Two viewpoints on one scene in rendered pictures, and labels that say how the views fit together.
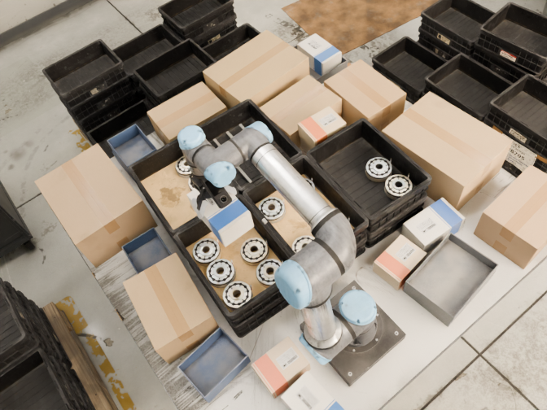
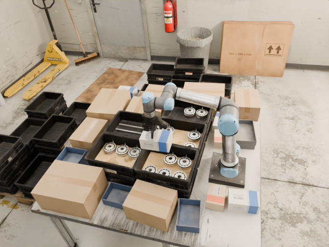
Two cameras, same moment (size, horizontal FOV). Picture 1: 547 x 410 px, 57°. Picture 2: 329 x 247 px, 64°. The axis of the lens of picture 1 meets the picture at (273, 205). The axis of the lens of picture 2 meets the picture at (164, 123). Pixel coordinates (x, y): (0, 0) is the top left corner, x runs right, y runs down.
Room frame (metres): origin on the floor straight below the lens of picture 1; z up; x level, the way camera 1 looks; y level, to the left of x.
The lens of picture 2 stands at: (-0.05, 1.02, 2.34)
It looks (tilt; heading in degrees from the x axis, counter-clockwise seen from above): 41 degrees down; 317
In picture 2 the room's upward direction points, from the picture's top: 5 degrees counter-clockwise
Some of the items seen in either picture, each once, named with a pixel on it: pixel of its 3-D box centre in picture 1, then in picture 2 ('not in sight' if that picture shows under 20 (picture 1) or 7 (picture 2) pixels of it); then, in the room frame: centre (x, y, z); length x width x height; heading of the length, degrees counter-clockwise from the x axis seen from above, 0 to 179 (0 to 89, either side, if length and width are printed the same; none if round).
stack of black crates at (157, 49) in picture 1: (154, 69); (32, 141); (2.66, 0.59, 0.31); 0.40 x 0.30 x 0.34; 118
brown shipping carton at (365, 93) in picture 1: (363, 100); (159, 97); (1.60, -0.50, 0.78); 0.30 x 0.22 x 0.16; 27
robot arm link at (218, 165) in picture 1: (219, 163); (164, 102); (0.89, 0.12, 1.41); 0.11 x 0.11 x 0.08; 29
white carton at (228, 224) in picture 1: (220, 210); (156, 139); (0.95, 0.18, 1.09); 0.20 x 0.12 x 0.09; 29
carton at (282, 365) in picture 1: (281, 367); (216, 197); (0.50, 0.08, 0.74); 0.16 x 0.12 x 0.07; 117
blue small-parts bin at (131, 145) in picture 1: (133, 149); (72, 157); (1.55, 0.57, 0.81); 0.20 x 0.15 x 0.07; 28
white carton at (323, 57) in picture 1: (319, 55); (127, 92); (1.99, -0.37, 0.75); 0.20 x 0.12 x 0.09; 28
